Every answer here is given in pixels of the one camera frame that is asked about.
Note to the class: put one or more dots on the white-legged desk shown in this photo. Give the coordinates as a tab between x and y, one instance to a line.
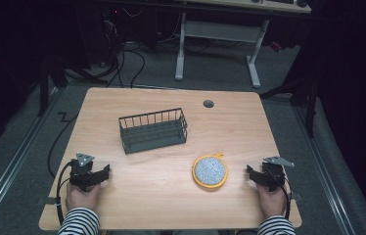
220	31

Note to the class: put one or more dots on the round yellow-rimmed scrubbing pad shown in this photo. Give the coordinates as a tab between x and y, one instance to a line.
210	170

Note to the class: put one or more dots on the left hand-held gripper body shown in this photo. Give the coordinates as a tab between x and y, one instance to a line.
80	171

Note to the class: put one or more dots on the person's left hand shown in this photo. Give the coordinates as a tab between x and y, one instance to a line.
81	197

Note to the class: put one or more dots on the black metal stand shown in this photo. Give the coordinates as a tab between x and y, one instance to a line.
305	98
49	81

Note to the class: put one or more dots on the person's right hand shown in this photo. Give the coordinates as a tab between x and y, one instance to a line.
271	202

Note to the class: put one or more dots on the metal floor rail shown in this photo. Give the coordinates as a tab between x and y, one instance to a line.
326	173
11	166

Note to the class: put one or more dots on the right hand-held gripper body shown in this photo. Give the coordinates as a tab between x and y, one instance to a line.
274	174

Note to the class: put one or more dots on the grey tape strip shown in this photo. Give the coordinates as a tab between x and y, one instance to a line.
296	197
52	200

